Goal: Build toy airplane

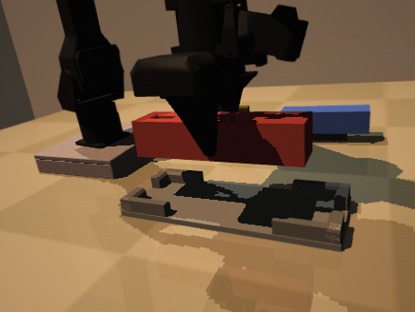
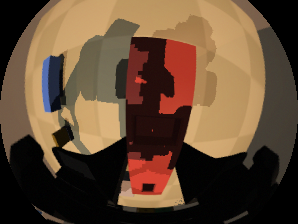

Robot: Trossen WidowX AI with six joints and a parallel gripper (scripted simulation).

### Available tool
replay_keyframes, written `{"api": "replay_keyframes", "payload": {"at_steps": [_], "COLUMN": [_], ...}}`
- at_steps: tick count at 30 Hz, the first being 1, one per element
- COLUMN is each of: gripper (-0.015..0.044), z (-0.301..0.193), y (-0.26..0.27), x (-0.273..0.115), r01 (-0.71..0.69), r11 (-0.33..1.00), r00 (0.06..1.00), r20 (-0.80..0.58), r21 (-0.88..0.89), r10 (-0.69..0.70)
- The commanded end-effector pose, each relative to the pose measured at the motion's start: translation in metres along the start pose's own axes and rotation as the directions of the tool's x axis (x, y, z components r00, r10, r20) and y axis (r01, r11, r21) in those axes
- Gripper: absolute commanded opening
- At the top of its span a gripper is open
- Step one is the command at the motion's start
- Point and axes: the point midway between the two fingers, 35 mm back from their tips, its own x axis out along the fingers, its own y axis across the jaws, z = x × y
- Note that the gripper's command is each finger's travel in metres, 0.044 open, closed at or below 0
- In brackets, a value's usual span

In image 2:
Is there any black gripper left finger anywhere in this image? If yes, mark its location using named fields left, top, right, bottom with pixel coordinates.
left=52, top=136, right=129, bottom=205

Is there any blue rectangular block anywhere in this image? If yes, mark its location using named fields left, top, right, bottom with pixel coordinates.
left=41, top=55, right=61, bottom=112

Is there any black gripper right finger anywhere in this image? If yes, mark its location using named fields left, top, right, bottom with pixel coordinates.
left=176, top=141, right=247, bottom=205

